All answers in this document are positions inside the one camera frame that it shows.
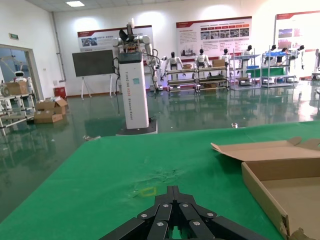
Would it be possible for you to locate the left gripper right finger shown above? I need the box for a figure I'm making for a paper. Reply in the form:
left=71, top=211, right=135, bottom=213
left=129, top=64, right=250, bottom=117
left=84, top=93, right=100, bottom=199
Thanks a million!
left=173, top=186, right=270, bottom=240

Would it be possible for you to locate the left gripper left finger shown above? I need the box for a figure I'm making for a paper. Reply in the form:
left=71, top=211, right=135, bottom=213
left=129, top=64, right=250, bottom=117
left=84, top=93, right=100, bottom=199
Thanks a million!
left=99, top=186, right=175, bottom=240

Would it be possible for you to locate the cardboard box with torn edge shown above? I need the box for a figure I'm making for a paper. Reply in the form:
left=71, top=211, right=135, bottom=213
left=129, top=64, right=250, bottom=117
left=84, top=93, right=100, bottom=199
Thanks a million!
left=210, top=136, right=320, bottom=240

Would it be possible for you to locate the flat cardboard box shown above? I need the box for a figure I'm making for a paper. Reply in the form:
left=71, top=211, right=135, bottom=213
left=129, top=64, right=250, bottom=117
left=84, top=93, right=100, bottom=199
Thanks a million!
left=33, top=110, right=64, bottom=124

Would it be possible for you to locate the open cardboard box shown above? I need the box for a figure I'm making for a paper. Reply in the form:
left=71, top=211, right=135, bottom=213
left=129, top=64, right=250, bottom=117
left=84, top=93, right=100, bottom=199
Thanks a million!
left=34, top=98, right=69, bottom=116

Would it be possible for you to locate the red box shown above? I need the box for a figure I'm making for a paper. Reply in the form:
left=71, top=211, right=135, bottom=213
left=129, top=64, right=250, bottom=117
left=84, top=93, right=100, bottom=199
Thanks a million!
left=54, top=86, right=68, bottom=99

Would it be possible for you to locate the taped cardboard box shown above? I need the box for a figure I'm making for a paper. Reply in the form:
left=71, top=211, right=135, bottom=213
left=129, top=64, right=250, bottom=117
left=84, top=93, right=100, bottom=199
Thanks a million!
left=5, top=81, right=29, bottom=96

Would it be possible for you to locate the green table cloth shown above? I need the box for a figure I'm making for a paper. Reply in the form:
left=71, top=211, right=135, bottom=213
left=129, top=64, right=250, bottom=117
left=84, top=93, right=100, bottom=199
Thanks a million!
left=0, top=120, right=320, bottom=240

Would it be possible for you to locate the metal roller rack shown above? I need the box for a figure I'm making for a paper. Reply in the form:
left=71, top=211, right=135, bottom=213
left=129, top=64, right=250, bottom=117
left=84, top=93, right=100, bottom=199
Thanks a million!
left=197, top=64, right=230, bottom=92
left=165, top=66, right=200, bottom=94

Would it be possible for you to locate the grey shelf rack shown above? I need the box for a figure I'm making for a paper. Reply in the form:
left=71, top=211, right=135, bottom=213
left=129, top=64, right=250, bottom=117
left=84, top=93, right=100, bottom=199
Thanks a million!
left=229, top=48, right=263, bottom=91

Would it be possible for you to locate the shelf rack with green cloth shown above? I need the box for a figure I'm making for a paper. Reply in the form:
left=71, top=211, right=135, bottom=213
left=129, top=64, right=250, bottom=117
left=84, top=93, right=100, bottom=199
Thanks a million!
left=260, top=45, right=301, bottom=89

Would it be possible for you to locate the dark display screen on stand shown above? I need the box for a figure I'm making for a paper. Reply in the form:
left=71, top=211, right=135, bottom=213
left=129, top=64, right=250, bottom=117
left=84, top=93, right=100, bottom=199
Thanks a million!
left=71, top=49, right=116, bottom=99

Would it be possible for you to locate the small white round-head robot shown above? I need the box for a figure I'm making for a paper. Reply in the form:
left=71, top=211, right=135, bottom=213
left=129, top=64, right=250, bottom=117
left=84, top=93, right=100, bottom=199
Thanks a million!
left=12, top=65, right=32, bottom=87

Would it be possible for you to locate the yellow tape ring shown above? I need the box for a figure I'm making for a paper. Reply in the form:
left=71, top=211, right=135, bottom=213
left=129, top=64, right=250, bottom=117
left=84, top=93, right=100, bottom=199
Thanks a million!
left=139, top=186, right=158, bottom=197

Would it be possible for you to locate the white wheeled pedestal robot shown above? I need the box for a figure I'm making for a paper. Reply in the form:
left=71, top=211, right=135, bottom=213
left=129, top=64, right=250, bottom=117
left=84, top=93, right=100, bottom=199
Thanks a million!
left=111, top=17, right=161, bottom=137

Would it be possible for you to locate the white tube frame rack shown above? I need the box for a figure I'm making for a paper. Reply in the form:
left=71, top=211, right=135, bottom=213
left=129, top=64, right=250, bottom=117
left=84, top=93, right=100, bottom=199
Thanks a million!
left=0, top=91, right=36, bottom=136

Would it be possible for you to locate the wide red-header wall poster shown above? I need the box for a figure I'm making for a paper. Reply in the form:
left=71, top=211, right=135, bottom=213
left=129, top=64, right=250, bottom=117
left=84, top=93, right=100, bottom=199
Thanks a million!
left=175, top=16, right=253, bottom=59

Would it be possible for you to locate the wall poster with robot photos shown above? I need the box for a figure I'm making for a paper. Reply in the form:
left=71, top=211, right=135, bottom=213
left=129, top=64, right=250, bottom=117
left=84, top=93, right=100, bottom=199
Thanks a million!
left=76, top=24, right=154, bottom=53

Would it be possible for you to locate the grey door frame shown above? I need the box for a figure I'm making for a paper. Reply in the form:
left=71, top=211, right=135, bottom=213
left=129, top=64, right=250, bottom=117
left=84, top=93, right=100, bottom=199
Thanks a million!
left=0, top=44, right=45, bottom=101

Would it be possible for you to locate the grey wall pipe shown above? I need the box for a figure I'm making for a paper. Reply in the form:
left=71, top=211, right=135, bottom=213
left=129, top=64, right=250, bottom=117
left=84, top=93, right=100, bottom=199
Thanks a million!
left=51, top=11, right=68, bottom=83

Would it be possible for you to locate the tall red-header wall poster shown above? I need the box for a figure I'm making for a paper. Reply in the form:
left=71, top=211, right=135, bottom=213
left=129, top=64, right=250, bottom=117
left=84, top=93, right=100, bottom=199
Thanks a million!
left=274, top=10, right=320, bottom=53

